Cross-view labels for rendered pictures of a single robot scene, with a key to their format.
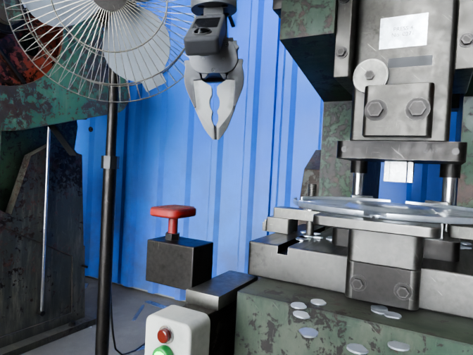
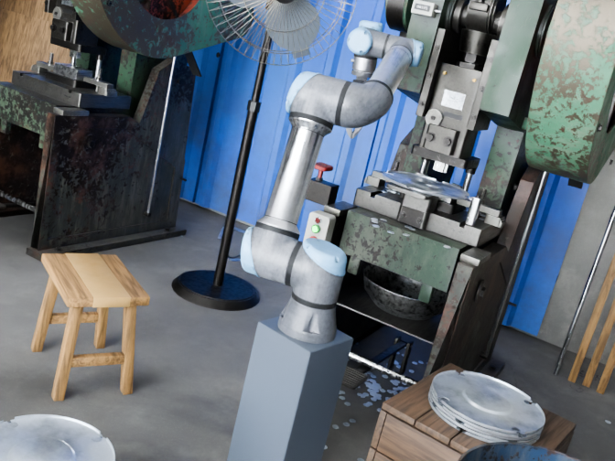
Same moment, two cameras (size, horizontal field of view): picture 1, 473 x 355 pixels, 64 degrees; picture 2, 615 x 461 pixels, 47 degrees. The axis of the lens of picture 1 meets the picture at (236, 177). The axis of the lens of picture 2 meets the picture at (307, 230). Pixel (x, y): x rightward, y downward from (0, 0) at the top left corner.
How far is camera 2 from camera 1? 1.73 m
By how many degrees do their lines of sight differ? 14
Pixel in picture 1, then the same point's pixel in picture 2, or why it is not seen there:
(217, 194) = not seen: hidden behind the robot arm
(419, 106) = (447, 142)
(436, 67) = (462, 123)
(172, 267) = (318, 194)
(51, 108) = (193, 37)
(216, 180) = not seen: hidden behind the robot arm
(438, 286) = (435, 221)
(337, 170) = not seen: hidden behind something
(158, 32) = (312, 17)
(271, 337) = (360, 230)
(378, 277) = (411, 213)
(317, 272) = (386, 208)
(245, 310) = (350, 219)
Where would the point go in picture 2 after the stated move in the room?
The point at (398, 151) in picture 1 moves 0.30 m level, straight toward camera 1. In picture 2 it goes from (438, 157) to (415, 165)
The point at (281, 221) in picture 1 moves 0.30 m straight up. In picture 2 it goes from (375, 179) to (397, 95)
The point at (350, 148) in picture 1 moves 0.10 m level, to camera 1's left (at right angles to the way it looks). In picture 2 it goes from (417, 150) to (388, 144)
